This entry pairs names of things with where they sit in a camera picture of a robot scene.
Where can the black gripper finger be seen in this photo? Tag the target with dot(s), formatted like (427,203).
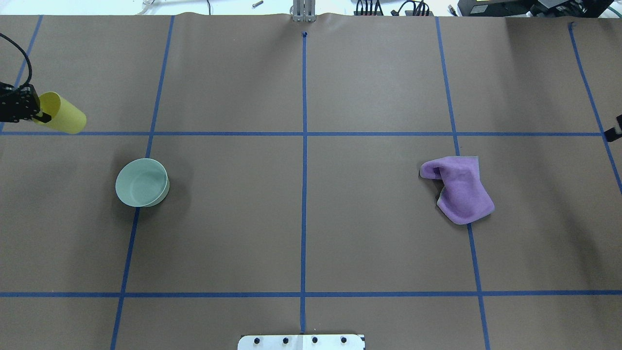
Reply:
(616,131)

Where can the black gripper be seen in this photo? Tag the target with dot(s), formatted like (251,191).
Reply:
(17,103)

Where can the yellow plastic cup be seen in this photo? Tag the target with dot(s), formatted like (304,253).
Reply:
(65,116)

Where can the purple microfiber cloth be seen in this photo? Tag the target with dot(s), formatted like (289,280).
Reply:
(463,198)

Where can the mint green bowl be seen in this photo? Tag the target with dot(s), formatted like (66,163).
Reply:
(142,183)

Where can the aluminium frame post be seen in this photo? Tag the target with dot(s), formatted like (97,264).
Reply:
(303,11)

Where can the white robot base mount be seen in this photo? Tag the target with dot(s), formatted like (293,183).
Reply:
(302,342)

